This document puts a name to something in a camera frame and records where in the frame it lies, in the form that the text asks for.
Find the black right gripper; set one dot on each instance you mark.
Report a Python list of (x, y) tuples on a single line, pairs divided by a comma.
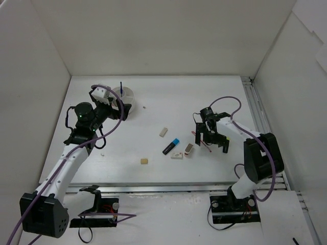
[(211, 138)]

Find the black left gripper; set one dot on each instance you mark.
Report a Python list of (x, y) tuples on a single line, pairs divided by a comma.
[(118, 110)]

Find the red ballpoint pen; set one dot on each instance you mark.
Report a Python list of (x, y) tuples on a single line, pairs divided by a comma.
[(203, 143)]

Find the blue ballpoint pen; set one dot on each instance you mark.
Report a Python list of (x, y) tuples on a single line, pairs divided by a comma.
[(121, 88)]

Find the black yellow-capped highlighter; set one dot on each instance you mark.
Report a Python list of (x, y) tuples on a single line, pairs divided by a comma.
[(226, 145)]

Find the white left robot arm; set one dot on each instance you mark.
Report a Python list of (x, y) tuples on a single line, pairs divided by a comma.
[(43, 212)]

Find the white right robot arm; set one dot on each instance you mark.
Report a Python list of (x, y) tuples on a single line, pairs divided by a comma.
[(262, 157)]

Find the white round divided container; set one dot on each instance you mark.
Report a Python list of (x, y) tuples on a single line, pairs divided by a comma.
[(127, 97)]

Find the red white sleeved eraser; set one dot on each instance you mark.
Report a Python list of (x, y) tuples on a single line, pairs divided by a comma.
[(188, 149)]

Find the black blue-capped highlighter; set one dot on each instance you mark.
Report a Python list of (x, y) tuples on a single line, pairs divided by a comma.
[(171, 146)]

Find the white rectangular eraser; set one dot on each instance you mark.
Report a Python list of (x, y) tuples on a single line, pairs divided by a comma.
[(163, 132)]

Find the white eraser red print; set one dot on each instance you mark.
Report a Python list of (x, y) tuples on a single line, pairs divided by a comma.
[(176, 155)]

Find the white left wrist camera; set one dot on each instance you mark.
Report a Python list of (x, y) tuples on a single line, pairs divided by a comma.
[(100, 93)]

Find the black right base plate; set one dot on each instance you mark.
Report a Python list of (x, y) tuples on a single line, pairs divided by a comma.
[(225, 211)]

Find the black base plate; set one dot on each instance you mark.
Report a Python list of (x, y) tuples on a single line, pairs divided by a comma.
[(225, 211), (98, 216)]

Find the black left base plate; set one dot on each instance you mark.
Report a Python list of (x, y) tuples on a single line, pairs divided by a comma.
[(98, 216)]

